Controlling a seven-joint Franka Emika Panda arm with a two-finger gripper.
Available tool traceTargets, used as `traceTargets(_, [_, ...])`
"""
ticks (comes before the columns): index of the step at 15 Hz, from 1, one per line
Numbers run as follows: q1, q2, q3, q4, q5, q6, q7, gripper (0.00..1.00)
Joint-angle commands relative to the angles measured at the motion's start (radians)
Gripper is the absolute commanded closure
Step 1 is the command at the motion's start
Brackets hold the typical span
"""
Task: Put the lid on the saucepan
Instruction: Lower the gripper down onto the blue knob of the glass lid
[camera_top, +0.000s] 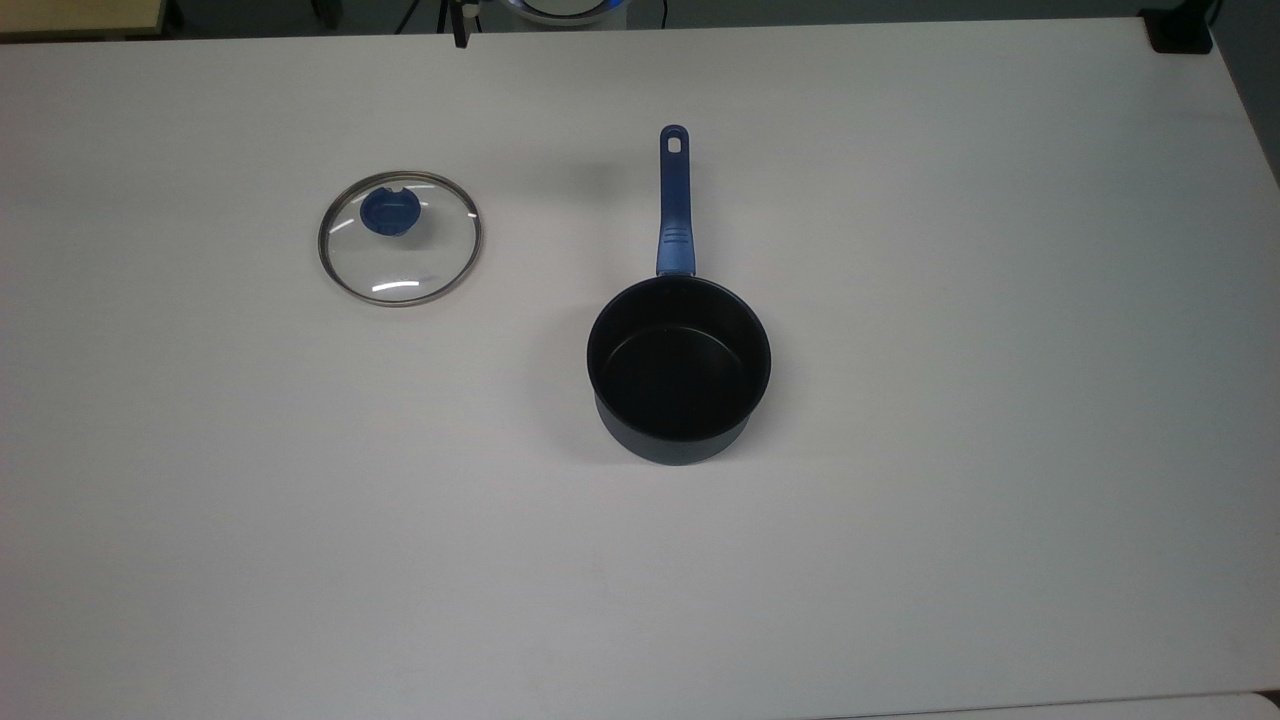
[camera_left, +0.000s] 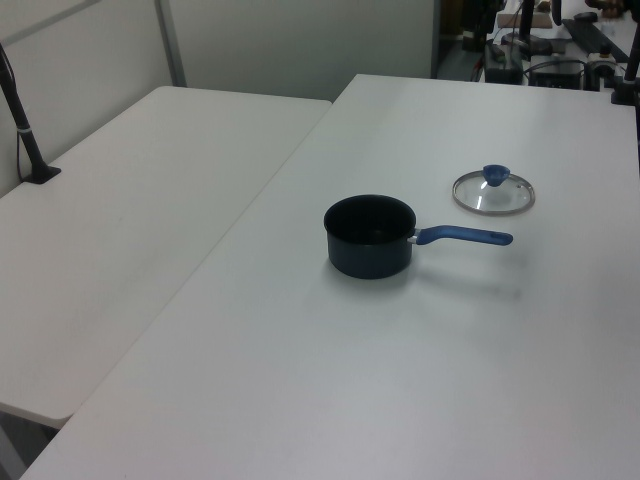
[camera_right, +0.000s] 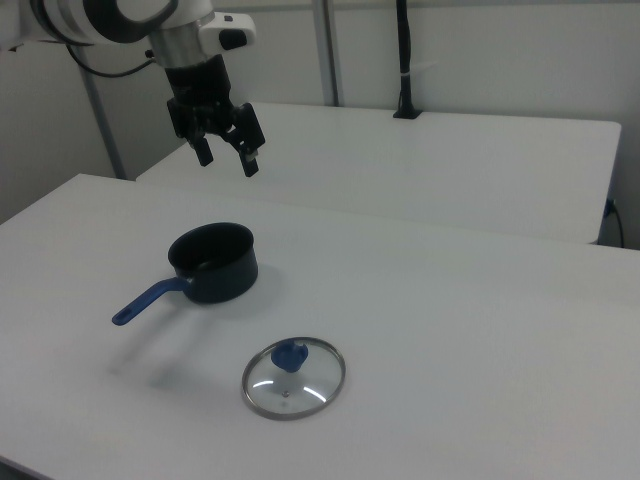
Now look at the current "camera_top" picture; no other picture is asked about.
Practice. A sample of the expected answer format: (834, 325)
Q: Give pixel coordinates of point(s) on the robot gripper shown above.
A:
(469, 4)

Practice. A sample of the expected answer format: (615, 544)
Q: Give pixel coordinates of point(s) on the glass lid with blue knob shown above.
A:
(425, 262)

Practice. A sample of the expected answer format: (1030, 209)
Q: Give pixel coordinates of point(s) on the light wooden desk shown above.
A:
(80, 16)

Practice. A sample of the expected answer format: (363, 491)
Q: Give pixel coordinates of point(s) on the black table clamp mount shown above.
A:
(1180, 32)

